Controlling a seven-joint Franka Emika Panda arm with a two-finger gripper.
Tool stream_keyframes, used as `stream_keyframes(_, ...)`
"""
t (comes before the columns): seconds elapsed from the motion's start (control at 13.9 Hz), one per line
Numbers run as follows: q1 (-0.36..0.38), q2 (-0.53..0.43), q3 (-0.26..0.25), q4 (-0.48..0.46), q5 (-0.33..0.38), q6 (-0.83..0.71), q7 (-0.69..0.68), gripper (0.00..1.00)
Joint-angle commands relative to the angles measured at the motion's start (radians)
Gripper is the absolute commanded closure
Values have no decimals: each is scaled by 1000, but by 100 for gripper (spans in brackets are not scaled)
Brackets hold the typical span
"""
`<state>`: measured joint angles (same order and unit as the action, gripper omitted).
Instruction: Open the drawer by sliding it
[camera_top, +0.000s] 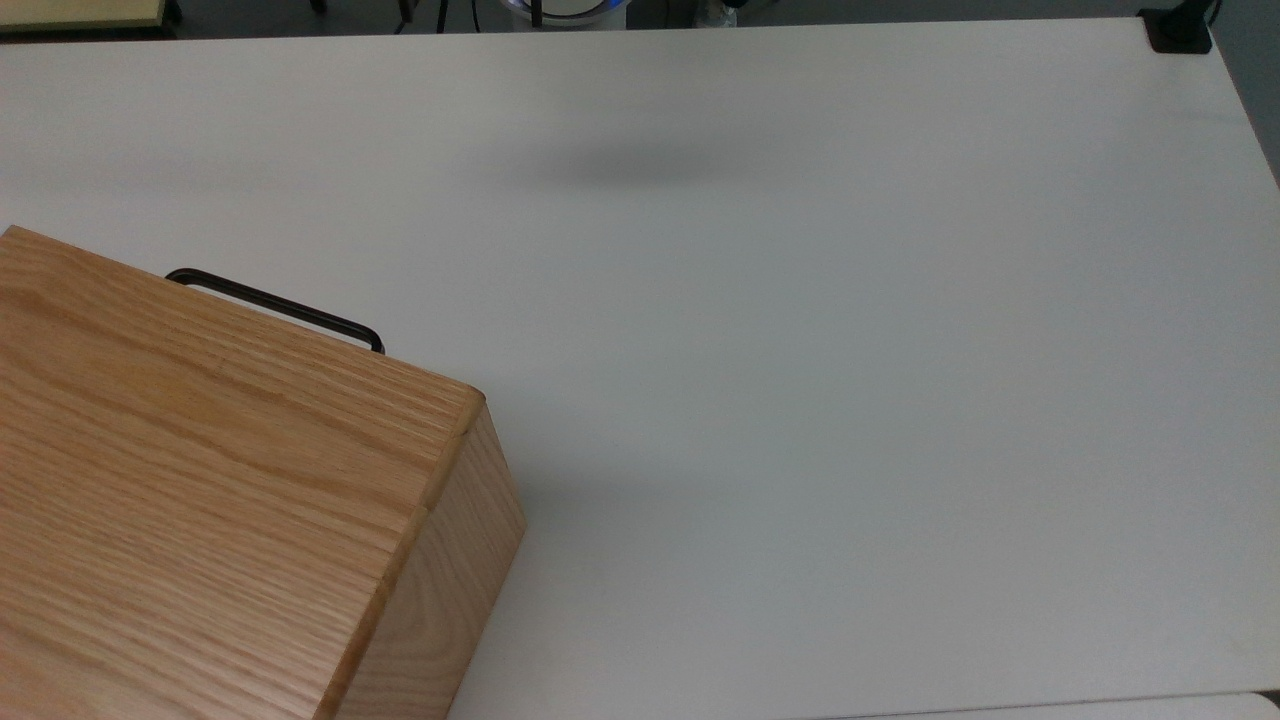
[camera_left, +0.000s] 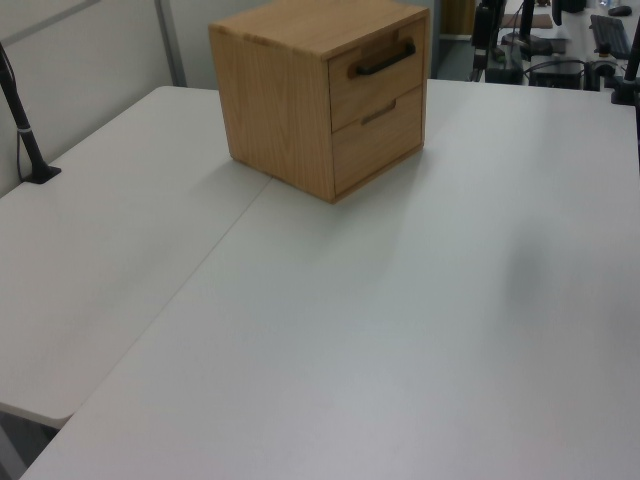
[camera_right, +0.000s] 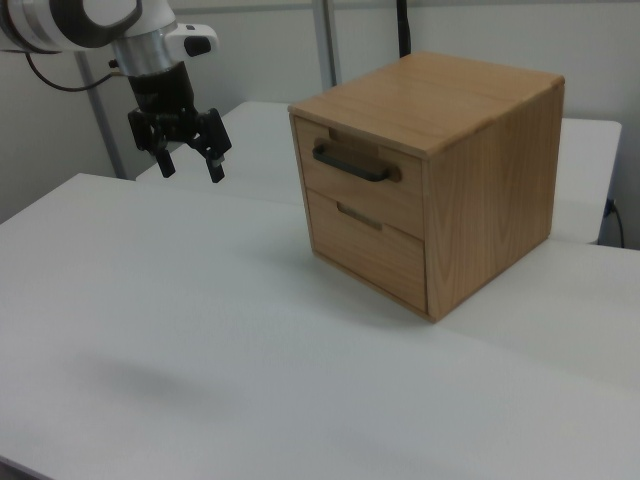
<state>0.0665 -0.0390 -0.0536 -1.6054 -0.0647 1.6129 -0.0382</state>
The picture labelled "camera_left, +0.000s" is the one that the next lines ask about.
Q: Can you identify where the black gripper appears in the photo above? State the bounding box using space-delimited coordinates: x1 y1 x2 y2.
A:
472 3 498 81

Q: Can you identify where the wooden drawer with black handle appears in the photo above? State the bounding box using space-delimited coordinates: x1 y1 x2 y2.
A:
327 21 427 134

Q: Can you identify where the black metal drawer handle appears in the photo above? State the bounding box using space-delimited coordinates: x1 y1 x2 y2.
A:
348 42 417 78

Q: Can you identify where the wooden drawer with cutout grip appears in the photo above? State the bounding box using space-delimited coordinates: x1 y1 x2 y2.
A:
330 85 425 197

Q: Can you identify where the wooden two-drawer cabinet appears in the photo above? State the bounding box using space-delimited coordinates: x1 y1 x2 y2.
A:
208 0 431 204

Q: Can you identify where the black monitor stand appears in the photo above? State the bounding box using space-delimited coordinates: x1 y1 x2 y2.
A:
501 0 554 57

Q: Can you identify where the brown desk mat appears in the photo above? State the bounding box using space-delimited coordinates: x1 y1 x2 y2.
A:
499 13 552 29

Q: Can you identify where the black equipment box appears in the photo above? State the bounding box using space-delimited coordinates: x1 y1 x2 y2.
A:
528 59 587 89

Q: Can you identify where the black computer keyboard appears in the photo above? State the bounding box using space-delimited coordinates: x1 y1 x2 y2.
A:
589 13 633 57

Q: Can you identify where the black clamped stand pole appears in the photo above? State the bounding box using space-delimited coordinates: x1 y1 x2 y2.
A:
608 0 640 106

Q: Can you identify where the grey metal partition post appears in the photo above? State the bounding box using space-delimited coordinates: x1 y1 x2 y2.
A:
154 0 188 89

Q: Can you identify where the black camera stand pole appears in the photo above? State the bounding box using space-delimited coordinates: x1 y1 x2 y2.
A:
0 42 63 184

